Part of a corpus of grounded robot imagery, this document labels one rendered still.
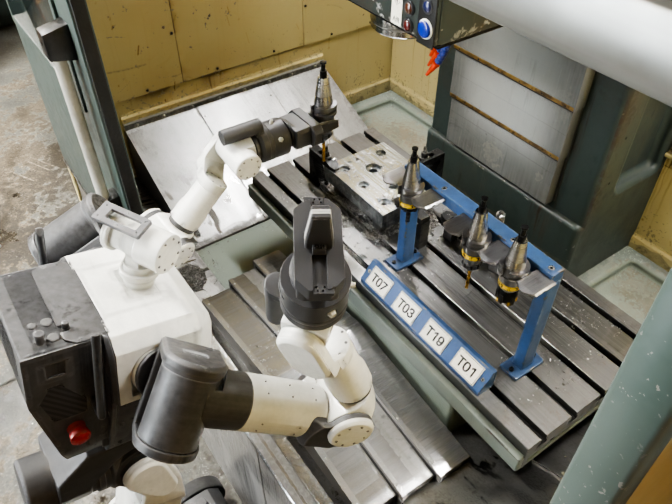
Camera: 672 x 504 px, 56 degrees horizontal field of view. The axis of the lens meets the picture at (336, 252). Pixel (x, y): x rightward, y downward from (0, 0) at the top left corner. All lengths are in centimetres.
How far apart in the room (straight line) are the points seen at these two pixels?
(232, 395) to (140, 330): 17
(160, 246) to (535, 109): 127
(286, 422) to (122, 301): 32
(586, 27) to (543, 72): 157
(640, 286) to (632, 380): 194
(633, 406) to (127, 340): 74
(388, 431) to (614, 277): 107
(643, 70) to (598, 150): 160
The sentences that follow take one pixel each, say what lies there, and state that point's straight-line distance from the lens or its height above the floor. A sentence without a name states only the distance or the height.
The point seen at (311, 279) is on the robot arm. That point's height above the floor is 165.
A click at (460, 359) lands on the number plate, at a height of 94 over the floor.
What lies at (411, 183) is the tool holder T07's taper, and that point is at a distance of 149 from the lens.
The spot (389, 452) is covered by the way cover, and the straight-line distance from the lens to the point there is 162.
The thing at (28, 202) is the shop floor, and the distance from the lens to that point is 377.
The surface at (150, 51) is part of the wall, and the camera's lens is 243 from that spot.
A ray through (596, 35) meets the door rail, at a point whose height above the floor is 201.
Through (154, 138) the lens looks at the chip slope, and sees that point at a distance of 249.
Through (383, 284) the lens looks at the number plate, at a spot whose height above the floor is 94.
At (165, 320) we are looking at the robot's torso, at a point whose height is 139.
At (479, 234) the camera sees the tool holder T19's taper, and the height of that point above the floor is 124.
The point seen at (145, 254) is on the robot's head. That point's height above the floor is 148.
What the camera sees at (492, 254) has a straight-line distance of 137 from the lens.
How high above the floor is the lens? 214
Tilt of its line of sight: 44 degrees down
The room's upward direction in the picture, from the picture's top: straight up
